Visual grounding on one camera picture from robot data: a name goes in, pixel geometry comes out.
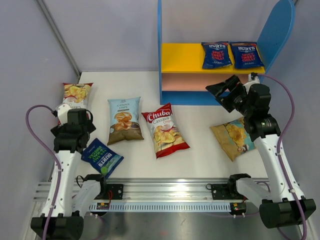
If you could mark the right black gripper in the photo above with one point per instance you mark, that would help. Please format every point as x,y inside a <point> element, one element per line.
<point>234,85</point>

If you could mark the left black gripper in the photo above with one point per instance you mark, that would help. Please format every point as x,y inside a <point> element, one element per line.
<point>60,129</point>

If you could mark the blue Burts sea salt bag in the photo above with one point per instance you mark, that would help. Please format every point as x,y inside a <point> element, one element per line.
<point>101,158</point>

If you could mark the blue Burts chilli bag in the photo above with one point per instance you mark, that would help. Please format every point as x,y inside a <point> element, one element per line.
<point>246,55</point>
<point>216,55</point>

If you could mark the red chuba bag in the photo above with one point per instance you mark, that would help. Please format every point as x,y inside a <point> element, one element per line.
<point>166,136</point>
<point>77,95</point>

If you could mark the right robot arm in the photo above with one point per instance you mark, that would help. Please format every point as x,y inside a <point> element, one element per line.
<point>286,204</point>

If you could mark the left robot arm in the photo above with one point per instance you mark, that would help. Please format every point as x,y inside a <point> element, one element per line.
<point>62,217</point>

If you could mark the light blue cassava chips bag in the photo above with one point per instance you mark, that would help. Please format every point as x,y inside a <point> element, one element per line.
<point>124,120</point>

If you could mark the yellow chips bag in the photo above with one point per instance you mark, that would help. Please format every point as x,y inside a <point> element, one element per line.
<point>233,138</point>

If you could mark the blue shelf with coloured boards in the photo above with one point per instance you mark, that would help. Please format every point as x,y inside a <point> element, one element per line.
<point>182,80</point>

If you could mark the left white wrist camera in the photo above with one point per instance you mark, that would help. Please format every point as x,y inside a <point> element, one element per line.
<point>61,112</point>

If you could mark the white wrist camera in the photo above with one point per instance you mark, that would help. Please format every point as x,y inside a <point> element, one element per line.
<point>252,79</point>
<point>61,112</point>

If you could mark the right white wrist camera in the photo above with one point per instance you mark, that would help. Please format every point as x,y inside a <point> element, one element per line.
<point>252,79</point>

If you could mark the aluminium mounting rail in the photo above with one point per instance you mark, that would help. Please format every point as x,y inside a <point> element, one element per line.
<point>141,190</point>

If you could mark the white slotted cable duct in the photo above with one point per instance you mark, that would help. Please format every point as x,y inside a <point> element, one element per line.
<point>150,207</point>

